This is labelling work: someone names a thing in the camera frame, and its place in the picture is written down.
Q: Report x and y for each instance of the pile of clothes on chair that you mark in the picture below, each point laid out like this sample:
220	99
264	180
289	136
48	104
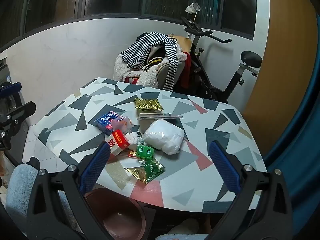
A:
140	47

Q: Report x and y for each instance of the beige chair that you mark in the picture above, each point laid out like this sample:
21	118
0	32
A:
162	72

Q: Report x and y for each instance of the orange wooden door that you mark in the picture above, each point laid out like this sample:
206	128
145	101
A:
282	67

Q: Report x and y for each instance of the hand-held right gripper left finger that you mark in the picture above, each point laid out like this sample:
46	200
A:
96	166

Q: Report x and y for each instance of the white crumpled tissue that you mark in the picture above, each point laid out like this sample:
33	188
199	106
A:
132	137

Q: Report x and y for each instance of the green frog toy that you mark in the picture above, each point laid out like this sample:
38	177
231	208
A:
145	152

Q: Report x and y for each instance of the red and white small box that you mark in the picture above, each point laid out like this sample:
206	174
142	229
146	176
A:
117	142

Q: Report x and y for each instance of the white plastic bag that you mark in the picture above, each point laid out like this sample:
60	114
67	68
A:
163	136

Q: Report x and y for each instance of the white fleece garment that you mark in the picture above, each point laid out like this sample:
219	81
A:
147	77

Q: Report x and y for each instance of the geometric patterned tablecloth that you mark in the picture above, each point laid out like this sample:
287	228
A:
200	130

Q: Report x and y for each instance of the red cloth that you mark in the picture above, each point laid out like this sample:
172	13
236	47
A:
185	73

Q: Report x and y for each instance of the pink plastic basin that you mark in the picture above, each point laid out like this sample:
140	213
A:
120	217

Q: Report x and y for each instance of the white slipper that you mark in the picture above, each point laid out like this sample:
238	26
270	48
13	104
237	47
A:
185	227

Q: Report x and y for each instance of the clear plastic straw sleeve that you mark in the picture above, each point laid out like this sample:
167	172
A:
160	116

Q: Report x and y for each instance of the small red candy wrapper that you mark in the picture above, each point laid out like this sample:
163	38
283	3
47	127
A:
131	153

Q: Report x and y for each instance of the clear wrapper with red edges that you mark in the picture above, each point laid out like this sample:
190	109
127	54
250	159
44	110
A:
122	124

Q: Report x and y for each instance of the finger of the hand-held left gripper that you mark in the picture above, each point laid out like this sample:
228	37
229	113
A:
11	88
23	109

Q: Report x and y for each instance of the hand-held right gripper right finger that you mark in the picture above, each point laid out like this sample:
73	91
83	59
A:
223	166

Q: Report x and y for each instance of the blue ice cream box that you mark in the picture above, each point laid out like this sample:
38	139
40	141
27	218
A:
105	122

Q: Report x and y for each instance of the dark garment with yellow stripes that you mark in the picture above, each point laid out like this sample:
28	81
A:
152	60

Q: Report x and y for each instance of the black exercise bike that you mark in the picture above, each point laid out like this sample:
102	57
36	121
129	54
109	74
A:
212	85

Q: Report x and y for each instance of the blue curtain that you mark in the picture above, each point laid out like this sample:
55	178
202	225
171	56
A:
302	142

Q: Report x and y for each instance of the green and gold foil wrapper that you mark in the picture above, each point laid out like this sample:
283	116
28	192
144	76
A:
146	170

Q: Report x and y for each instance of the wooden board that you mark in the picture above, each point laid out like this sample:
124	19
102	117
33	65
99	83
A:
183	43

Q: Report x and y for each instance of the light blue fleece cloth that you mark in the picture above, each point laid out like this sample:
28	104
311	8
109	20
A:
18	190

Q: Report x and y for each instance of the white crumpled cloth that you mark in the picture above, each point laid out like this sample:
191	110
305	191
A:
193	7

